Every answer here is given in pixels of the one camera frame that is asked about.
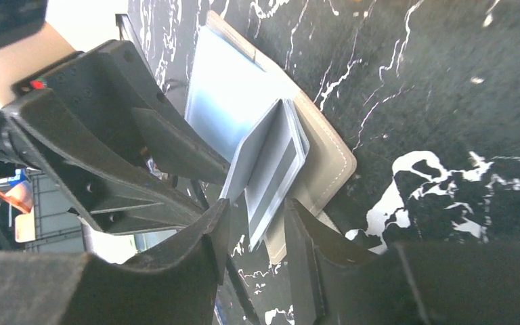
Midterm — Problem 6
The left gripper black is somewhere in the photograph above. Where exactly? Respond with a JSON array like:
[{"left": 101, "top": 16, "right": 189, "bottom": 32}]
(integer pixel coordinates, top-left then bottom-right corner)
[{"left": 4, "top": 40, "right": 230, "bottom": 235}]

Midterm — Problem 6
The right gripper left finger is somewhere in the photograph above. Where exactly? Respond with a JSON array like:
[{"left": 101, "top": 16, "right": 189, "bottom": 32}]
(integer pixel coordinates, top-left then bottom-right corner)
[{"left": 0, "top": 199, "right": 231, "bottom": 324}]

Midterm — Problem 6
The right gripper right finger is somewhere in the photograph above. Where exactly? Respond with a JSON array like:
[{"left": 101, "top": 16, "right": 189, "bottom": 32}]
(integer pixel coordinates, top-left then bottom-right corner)
[{"left": 284, "top": 199, "right": 520, "bottom": 324}]

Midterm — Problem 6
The grey card holder blue inside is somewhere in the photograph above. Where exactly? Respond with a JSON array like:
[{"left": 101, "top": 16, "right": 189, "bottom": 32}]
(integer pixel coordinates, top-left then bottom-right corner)
[{"left": 185, "top": 11, "right": 357, "bottom": 264}]

